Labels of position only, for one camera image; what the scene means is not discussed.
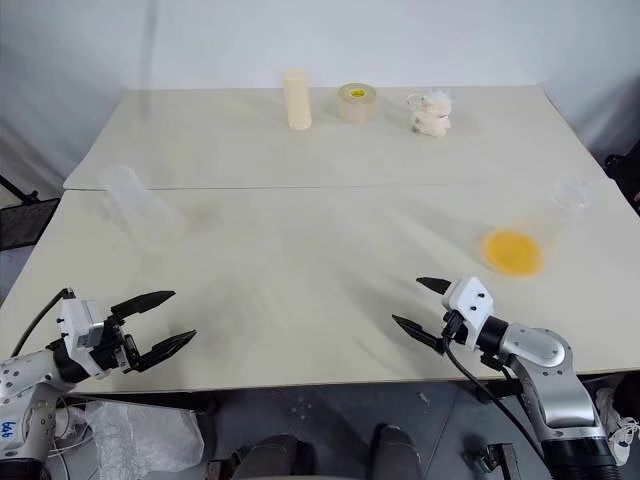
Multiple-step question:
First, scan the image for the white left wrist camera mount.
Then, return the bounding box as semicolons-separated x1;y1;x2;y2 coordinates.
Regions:
57;294;109;377

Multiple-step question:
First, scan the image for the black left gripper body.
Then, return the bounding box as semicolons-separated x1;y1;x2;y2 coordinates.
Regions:
90;315;142;376

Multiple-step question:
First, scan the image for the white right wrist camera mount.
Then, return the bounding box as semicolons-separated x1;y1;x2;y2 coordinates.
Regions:
440;275;496;347

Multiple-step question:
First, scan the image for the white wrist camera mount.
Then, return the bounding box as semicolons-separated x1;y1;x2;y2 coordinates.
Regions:
440;275;496;347
57;294;109;377

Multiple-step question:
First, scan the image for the beige cylinder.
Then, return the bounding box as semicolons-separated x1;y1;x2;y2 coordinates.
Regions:
283;68;314;133

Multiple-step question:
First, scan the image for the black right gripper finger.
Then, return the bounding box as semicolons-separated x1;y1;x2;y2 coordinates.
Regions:
415;276;454;297
391;313;447;357

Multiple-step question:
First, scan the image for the brown tape roll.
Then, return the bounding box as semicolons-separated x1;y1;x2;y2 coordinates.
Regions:
335;82;379;125

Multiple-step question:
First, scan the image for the dark rounded shape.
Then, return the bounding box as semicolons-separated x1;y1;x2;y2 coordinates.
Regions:
232;433;320;480
368;422;420;480

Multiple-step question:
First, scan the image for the black metal stand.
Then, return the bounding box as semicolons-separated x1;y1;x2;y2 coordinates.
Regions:
0;173;62;243

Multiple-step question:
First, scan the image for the black object at table side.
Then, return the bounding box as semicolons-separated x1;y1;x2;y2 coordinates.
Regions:
603;153;640;202

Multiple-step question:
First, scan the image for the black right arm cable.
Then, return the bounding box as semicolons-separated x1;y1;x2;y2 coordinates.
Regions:
441;312;552;467

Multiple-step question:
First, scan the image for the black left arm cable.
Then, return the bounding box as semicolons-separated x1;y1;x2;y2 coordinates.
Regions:
9;286;77;359

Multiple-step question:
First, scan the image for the crumpled clear plastic sheet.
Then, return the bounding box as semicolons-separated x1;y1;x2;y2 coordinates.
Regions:
83;398;205;480

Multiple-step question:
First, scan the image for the white shoe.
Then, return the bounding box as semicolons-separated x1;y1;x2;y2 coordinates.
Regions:
593;386;640;462

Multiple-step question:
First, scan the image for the plastic cup with orange lid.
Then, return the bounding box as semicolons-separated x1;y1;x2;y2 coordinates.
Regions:
480;178;597;280

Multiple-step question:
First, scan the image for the metal bracket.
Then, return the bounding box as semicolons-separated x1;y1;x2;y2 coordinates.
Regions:
463;441;522;480

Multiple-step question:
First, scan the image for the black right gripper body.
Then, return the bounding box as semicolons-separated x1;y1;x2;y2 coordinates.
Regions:
439;309;474;351

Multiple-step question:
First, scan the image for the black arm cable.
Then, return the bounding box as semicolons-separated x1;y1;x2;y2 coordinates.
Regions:
441;312;552;467
9;286;77;359

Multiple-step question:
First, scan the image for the crumpled clear bag with contents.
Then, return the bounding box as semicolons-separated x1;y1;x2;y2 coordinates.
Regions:
404;88;455;138

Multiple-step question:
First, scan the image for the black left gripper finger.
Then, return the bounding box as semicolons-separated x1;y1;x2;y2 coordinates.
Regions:
110;290;177;322
135;329;198;373

